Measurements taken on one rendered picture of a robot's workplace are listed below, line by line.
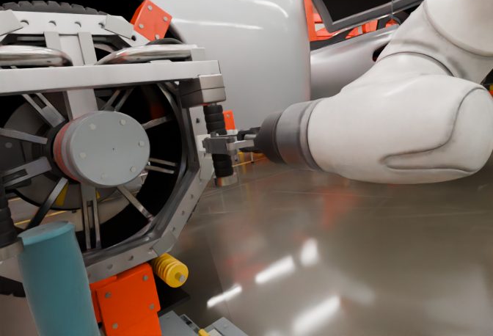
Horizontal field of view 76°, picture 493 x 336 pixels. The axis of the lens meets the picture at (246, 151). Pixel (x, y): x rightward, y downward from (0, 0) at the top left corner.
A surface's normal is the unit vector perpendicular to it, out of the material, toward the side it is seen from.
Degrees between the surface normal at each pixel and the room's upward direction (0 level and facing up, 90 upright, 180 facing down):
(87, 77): 90
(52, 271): 88
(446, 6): 63
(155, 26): 90
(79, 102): 90
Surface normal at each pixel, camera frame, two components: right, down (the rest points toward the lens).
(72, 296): 0.83, -0.04
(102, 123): 0.61, 0.00
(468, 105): 0.27, -0.18
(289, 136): -0.80, 0.03
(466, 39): -0.15, 0.09
